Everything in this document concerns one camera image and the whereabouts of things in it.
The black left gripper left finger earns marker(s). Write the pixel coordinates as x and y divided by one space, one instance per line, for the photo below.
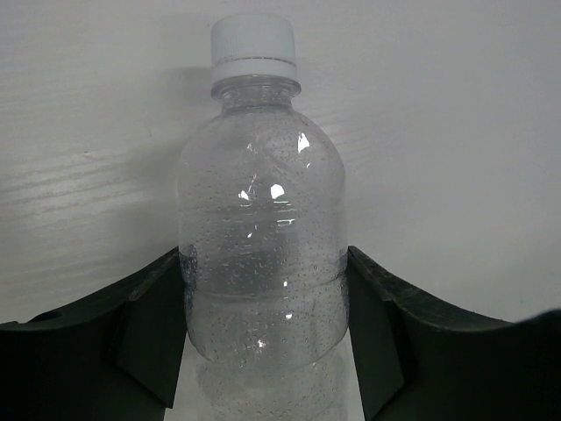
112 355

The clear bottle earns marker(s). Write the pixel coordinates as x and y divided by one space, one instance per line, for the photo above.
262 237

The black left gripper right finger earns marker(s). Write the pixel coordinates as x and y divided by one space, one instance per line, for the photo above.
418 357

